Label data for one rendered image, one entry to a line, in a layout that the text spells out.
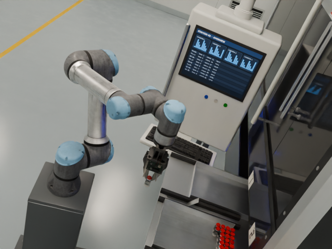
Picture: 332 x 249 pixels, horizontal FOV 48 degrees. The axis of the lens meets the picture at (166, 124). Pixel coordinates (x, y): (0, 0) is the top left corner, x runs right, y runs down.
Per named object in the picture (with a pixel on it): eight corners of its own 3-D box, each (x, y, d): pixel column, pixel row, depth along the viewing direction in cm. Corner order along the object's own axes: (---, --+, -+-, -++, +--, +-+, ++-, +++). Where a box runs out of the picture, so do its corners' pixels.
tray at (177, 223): (232, 228, 170) (235, 224, 168) (229, 277, 148) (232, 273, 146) (163, 203, 170) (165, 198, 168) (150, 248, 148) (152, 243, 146)
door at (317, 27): (267, 106, 204) (323, 5, 171) (272, 157, 166) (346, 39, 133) (266, 105, 204) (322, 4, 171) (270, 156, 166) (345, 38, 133)
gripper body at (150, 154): (141, 169, 134) (150, 144, 127) (146, 155, 141) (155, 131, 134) (161, 176, 134) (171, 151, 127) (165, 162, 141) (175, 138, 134)
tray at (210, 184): (253, 186, 198) (256, 182, 196) (254, 223, 177) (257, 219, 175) (194, 165, 198) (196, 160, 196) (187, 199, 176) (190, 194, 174)
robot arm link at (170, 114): (177, 96, 128) (192, 110, 123) (168, 120, 134) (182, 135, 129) (159, 99, 123) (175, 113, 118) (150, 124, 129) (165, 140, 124)
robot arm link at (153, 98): (132, 86, 127) (150, 104, 121) (157, 82, 134) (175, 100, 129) (127, 104, 132) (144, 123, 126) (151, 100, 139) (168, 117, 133)
